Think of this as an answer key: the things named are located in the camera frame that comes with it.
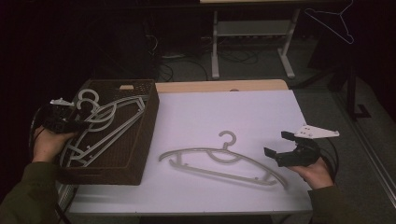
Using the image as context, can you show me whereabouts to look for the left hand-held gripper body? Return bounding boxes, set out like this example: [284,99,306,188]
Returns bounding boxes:
[40,97,82,134]

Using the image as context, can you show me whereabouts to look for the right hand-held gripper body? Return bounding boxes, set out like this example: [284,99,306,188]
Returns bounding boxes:
[276,124,340,168]

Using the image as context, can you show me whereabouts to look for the brown woven basket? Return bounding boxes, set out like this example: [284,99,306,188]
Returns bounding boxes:
[55,78,161,187]

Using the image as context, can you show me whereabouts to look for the person's right hand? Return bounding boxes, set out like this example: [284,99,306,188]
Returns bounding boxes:
[288,157,334,190]

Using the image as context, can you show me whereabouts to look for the person's left hand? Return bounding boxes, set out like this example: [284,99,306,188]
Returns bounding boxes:
[32,126,78,163]

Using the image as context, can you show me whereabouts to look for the white table mat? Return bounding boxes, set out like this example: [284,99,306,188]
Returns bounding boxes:
[68,89,313,216]

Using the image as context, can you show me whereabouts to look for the black metal stand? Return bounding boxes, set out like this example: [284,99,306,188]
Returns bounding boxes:
[306,52,372,121]

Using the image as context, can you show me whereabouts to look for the white power strip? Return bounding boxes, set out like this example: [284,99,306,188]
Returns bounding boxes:
[162,53,188,60]

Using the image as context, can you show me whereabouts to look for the left hand-held gripper cable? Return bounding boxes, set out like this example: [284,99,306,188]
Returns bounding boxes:
[28,104,52,157]

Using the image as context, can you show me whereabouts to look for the hand-held gripper cable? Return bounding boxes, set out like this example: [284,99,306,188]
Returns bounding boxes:
[320,137,340,184]
[28,104,52,157]

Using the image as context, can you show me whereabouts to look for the right hand-held gripper cable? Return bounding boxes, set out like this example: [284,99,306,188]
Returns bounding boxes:
[320,137,340,184]

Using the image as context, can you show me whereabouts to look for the white metal desk frame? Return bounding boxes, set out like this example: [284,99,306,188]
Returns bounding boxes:
[210,8,303,80]

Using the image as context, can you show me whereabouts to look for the black floor cables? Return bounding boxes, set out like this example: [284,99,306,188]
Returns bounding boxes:
[153,34,260,82]

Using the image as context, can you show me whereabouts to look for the thin wire clothes hanger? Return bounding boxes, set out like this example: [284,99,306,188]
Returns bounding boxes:
[304,0,356,46]

